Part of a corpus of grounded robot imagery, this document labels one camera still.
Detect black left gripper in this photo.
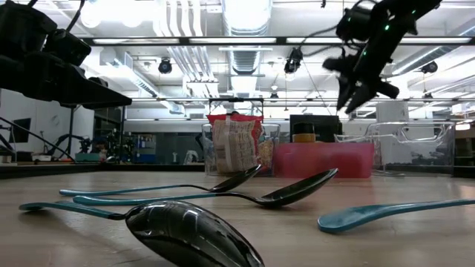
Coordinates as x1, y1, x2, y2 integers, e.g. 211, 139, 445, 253
0, 51, 134, 109

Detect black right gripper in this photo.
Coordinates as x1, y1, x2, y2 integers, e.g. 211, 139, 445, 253
321, 44, 401, 115

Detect black spoon teal handle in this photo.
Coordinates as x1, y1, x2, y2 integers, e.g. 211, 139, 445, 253
18, 200, 266, 267
72, 168, 339, 209
317, 199, 475, 235
58, 164, 263, 197

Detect red snack bag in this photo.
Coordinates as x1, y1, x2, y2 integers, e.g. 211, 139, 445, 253
206, 113, 265, 174

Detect black shelving unit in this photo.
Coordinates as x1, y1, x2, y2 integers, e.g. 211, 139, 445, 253
92, 103, 126, 141

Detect white column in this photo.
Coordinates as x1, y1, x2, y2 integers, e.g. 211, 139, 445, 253
376, 100, 410, 125

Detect black ceiling spotlight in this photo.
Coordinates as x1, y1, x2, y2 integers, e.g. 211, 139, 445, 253
157, 58, 174, 75
421, 60, 439, 75
283, 47, 304, 75

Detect teal storage case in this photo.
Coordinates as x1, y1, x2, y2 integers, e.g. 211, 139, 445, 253
73, 152, 101, 163

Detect pink plastic bin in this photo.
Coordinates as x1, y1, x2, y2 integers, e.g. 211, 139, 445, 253
272, 142, 376, 179

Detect clear plastic bin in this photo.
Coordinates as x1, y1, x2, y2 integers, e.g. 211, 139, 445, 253
201, 122, 282, 176
335, 121, 456, 176

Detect black monitor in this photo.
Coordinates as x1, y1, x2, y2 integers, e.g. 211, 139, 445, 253
9, 117, 33, 144

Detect black overhead crossbar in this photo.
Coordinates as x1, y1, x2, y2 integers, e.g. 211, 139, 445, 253
83, 36, 475, 47

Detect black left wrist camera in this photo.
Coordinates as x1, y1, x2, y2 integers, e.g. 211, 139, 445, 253
43, 28, 93, 67

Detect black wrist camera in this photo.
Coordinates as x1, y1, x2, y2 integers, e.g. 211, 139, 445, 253
43, 28, 93, 67
335, 5, 376, 42

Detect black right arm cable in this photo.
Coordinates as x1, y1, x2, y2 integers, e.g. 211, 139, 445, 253
296, 24, 357, 59

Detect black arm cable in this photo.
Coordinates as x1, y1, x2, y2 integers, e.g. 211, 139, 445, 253
63, 0, 85, 33
296, 24, 357, 59

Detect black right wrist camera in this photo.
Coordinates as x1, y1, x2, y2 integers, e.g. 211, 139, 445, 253
335, 5, 376, 42

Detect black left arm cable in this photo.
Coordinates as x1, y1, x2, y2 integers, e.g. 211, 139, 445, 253
63, 0, 85, 33

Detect thin black cable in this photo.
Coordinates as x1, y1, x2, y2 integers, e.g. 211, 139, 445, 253
0, 117, 77, 163

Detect silver ventilation duct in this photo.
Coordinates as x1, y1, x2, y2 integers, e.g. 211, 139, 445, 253
221, 0, 275, 37

